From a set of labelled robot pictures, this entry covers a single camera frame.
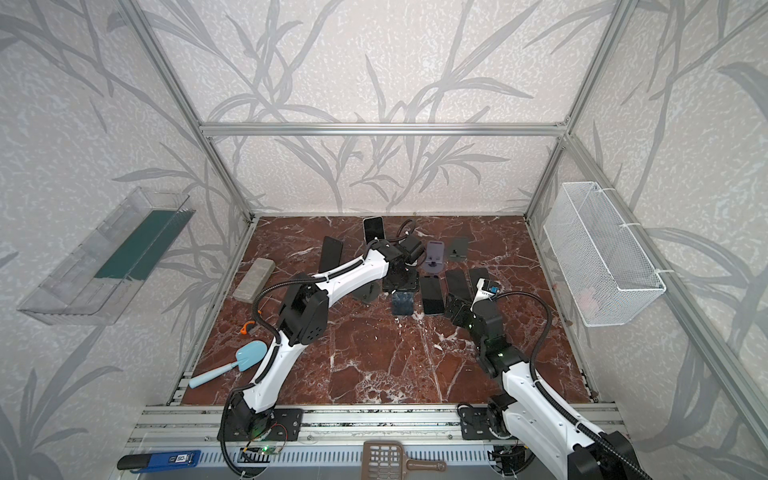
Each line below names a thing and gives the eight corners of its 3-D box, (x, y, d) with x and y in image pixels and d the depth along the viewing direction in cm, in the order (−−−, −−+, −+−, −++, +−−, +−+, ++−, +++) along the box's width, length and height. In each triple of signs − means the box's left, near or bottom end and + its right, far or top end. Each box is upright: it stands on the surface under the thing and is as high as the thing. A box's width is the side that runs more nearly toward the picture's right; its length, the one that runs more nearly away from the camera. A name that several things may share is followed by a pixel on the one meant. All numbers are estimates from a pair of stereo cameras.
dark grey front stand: (448, 261, 109) (449, 254, 106) (446, 243, 114) (447, 236, 111) (468, 261, 109) (470, 254, 106) (465, 243, 114) (467, 236, 111)
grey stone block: (235, 300, 99) (231, 295, 96) (260, 262, 109) (256, 256, 106) (254, 304, 98) (250, 299, 95) (277, 265, 108) (273, 259, 105)
